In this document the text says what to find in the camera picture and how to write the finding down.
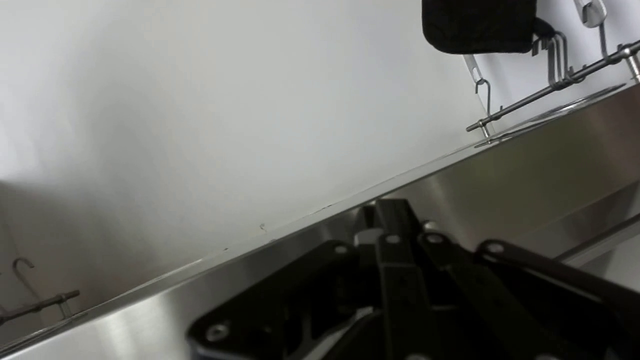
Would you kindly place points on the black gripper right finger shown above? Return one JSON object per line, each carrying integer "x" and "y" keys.
{"x": 532, "y": 306}

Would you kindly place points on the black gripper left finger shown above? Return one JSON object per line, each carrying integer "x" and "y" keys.
{"x": 295, "y": 309}

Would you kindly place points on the stainless steel range hood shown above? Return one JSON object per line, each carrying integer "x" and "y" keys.
{"x": 555, "y": 186}

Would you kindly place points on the black hanging pot holder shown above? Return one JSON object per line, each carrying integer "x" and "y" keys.
{"x": 478, "y": 27}

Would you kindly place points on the white hanging utensil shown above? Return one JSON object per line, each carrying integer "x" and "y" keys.
{"x": 593, "y": 15}

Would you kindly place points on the metal hook on rail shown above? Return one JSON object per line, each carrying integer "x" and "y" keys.
{"x": 483, "y": 127}

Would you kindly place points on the metal utensil rail left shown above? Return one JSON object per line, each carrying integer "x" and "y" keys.
{"x": 39, "y": 306}

